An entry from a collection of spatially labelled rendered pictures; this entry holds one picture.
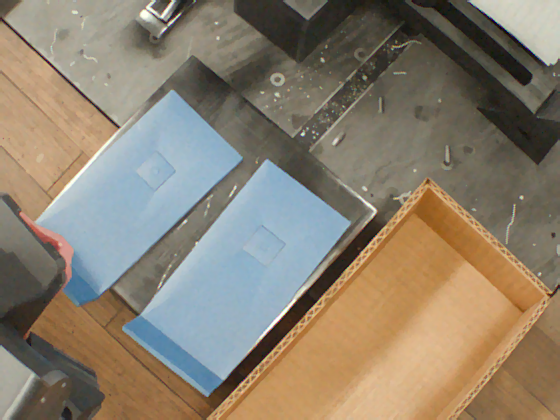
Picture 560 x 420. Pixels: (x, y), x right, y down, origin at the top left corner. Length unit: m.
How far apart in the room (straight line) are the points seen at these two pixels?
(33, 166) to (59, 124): 0.04
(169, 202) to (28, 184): 0.11
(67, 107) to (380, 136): 0.23
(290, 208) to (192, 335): 0.11
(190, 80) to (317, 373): 0.22
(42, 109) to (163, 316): 0.18
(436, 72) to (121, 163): 0.24
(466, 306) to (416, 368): 0.06
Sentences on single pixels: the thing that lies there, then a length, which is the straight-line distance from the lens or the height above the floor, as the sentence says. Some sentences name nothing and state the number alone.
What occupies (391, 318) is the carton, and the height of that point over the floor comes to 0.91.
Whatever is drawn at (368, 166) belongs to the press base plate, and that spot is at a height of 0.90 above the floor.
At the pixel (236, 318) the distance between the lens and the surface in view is 0.79.
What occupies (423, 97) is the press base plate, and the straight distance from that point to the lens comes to 0.86.
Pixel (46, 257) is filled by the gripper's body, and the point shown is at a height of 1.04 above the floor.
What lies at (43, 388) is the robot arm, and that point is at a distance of 0.58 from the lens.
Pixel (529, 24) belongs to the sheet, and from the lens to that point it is 0.85.
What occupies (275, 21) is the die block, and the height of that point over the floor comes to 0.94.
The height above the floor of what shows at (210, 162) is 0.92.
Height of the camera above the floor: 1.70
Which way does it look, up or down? 75 degrees down
